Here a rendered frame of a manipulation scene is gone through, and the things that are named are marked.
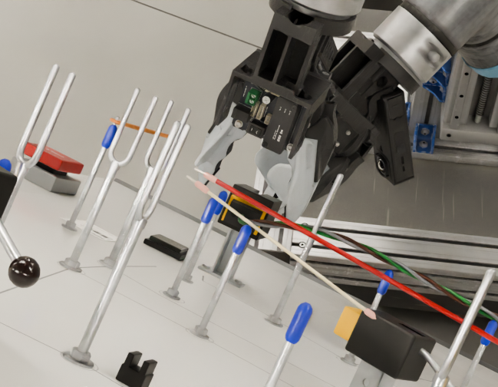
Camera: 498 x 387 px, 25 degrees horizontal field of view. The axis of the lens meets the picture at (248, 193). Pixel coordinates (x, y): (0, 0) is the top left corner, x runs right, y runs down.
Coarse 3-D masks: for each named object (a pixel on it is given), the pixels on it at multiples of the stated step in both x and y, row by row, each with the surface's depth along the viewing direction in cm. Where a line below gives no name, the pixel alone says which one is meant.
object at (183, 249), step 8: (144, 240) 107; (152, 240) 108; (160, 240) 107; (168, 240) 109; (160, 248) 107; (168, 248) 107; (176, 248) 107; (184, 248) 109; (176, 256) 107; (184, 256) 108
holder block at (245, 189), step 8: (240, 184) 107; (248, 192) 105; (256, 192) 109; (256, 200) 105; (264, 200) 104; (272, 200) 105; (280, 200) 109; (224, 208) 105; (272, 208) 105; (224, 224) 105
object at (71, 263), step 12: (132, 96) 82; (156, 96) 81; (132, 108) 82; (144, 120) 81; (120, 132) 82; (132, 144) 82; (108, 156) 82; (132, 156) 82; (108, 180) 82; (96, 204) 82; (96, 216) 82; (84, 228) 82; (84, 240) 82; (72, 264) 82
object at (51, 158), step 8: (32, 144) 114; (24, 152) 114; (32, 152) 114; (48, 152) 114; (56, 152) 117; (40, 160) 114; (48, 160) 113; (56, 160) 113; (64, 160) 114; (72, 160) 116; (48, 168) 114; (56, 168) 113; (64, 168) 114; (72, 168) 115; (80, 168) 117
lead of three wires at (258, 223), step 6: (240, 222) 99; (252, 222) 97; (258, 222) 97; (264, 222) 97; (270, 222) 96; (276, 222) 96; (282, 222) 96; (288, 228) 96; (306, 228) 96; (312, 228) 96; (318, 228) 96; (318, 234) 96
